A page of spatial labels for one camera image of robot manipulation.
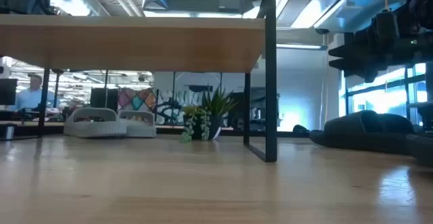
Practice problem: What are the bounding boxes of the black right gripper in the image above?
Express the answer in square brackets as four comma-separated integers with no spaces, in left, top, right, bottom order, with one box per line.
[327,26,433,83]

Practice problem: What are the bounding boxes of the wooden shelf black metal legs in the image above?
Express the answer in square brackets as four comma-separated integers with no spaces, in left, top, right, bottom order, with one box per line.
[0,0,278,163]

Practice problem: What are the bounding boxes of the grey rubber slide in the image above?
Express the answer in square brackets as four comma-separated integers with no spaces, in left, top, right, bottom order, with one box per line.
[118,110,158,139]
[63,107,128,139]

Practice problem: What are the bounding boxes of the black computer monitor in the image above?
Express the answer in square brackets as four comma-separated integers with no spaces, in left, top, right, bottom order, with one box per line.
[0,78,18,106]

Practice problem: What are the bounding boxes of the person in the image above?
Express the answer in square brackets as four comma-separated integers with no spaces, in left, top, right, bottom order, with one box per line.
[15,73,47,112]

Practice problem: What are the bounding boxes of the black desk monitor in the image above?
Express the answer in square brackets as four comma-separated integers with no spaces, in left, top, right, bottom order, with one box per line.
[250,87,281,110]

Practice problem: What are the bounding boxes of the black rectangular screen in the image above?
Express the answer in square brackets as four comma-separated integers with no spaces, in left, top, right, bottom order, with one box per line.
[89,87,119,113]

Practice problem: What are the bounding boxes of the silver metal cylinder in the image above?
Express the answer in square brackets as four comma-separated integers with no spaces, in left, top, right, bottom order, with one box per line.
[0,124,17,140]

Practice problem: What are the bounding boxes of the colourful patchwork panel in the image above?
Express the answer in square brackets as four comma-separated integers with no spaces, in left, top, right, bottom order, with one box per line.
[117,87,157,112]

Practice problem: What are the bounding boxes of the succulent plants in black pot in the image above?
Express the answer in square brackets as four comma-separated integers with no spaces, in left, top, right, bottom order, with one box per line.
[178,85,240,144]

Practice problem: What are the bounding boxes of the dark bicycle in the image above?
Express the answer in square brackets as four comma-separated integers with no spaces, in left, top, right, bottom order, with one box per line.
[154,98,185,126]

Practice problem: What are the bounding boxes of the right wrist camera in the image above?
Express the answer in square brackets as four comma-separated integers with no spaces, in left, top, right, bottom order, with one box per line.
[374,9,401,39]

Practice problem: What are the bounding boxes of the black aluminium table frame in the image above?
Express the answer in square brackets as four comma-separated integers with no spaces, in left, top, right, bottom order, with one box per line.
[0,120,312,139]

